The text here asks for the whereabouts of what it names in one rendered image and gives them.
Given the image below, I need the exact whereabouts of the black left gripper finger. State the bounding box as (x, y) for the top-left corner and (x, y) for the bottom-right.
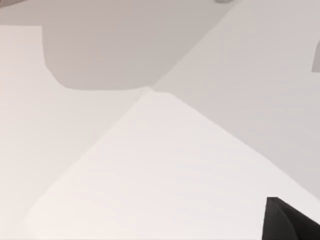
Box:
(261, 196), (320, 240)

